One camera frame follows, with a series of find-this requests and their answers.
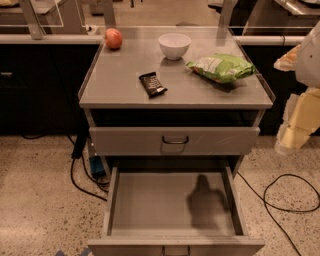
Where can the red apple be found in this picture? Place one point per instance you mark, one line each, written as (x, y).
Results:
(113, 38)

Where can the black drawer handle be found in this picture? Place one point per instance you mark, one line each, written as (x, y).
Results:
(167, 141)
(175, 251)

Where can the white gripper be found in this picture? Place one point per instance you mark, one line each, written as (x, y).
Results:
(309, 61)

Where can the grey drawer cabinet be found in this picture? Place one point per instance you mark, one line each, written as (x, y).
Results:
(113, 96)

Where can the black top drawer handle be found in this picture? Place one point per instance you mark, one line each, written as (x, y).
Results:
(167, 141)

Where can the black middle drawer handle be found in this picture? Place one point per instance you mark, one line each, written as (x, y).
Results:
(175, 251)

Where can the closed top drawer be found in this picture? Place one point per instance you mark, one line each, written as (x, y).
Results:
(154, 141)

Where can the white ceramic bowl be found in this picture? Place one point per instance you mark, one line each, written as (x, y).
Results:
(174, 45)

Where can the green chip bag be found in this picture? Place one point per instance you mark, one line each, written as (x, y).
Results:
(222, 68)

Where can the clear acrylic panel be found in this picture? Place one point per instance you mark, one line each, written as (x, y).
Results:
(50, 13)

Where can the blue power adapter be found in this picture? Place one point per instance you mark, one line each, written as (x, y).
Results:
(96, 167)

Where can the black rxbar chocolate bar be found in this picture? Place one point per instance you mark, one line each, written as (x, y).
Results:
(152, 85)

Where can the grey metal post left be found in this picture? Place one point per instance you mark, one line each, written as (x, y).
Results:
(35, 29)

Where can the open middle drawer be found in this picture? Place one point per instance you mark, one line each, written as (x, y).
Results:
(196, 208)

